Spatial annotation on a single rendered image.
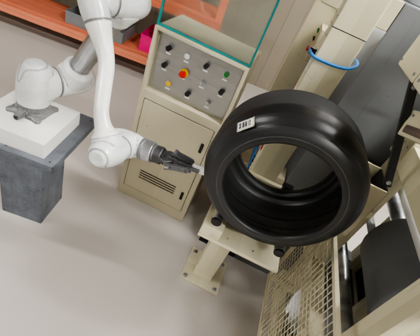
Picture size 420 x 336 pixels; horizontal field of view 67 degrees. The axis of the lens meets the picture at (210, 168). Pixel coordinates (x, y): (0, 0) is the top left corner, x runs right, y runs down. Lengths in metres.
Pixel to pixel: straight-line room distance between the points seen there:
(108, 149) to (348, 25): 0.94
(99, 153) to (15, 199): 1.17
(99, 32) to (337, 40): 0.87
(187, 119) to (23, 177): 0.99
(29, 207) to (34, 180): 0.26
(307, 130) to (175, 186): 1.41
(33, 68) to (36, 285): 1.14
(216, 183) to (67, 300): 1.20
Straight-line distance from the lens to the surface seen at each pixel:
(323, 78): 1.34
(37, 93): 1.77
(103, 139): 1.18
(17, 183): 2.14
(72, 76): 1.79
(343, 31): 1.30
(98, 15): 1.34
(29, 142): 1.74
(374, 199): 1.53
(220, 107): 1.90
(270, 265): 1.42
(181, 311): 2.09
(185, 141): 2.02
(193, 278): 2.20
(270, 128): 0.99
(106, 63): 1.31
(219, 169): 1.10
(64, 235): 2.25
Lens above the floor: 1.82
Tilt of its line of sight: 37 degrees down
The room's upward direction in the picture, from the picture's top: 25 degrees clockwise
